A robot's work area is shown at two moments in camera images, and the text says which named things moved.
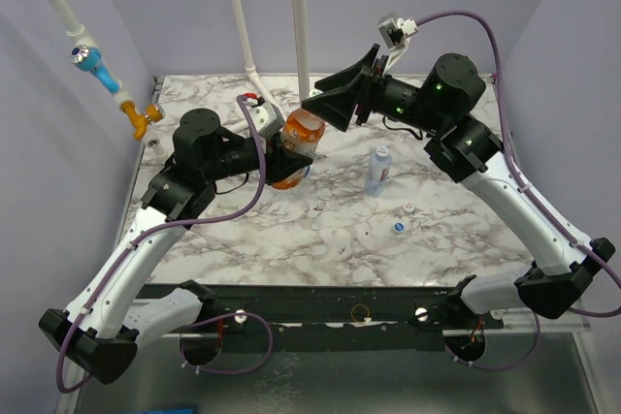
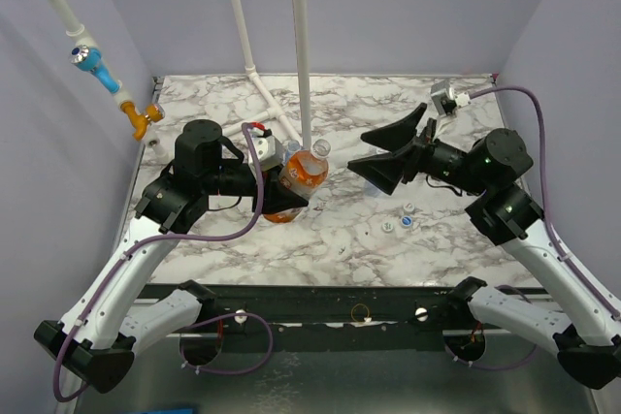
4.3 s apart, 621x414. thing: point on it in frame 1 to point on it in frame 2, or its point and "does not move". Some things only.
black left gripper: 279,162 to 276,196
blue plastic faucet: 91,59 does not move
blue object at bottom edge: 175,411 does not move
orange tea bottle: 301,133 to 304,174
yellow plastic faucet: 140,121 does not move
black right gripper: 365,95 to 417,154
